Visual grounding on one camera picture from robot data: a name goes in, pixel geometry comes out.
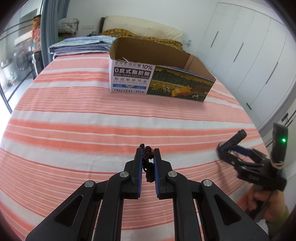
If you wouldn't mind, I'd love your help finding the person's right hand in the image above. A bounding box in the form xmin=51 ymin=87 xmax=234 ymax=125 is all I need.
xmin=247 ymin=185 xmax=287 ymax=222

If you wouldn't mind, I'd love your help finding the pink striped bed sheet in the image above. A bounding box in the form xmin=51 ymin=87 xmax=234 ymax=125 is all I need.
xmin=1 ymin=54 xmax=267 ymax=240

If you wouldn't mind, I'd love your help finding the white wardrobe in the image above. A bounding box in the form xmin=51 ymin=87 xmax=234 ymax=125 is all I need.
xmin=198 ymin=1 xmax=295 ymax=129

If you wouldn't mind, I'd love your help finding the open cardboard box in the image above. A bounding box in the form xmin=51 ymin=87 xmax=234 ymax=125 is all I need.
xmin=109 ymin=37 xmax=216 ymax=102

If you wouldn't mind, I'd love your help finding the folded blue striped blanket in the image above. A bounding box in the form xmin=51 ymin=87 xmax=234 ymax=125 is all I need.
xmin=49 ymin=35 xmax=116 ymax=59

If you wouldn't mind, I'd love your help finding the cream pillow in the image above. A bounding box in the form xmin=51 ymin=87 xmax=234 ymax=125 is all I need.
xmin=100 ymin=16 xmax=184 ymax=43

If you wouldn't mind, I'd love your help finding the orange floral duvet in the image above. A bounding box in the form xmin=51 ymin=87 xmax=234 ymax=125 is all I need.
xmin=99 ymin=28 xmax=183 ymax=51

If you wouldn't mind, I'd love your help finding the silver suitcase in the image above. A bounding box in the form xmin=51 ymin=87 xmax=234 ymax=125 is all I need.
xmin=29 ymin=51 xmax=44 ymax=79

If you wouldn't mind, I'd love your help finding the washing machine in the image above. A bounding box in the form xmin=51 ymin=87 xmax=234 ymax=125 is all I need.
xmin=14 ymin=40 xmax=32 ymax=71

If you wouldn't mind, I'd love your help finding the pile of clothes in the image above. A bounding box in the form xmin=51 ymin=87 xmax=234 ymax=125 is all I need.
xmin=57 ymin=18 xmax=79 ymax=34

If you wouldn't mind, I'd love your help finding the blue curtain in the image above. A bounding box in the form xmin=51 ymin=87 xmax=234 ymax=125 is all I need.
xmin=41 ymin=0 xmax=70 ymax=68

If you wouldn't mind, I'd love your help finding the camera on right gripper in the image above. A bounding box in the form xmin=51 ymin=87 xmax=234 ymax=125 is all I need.
xmin=270 ymin=123 xmax=288 ymax=170

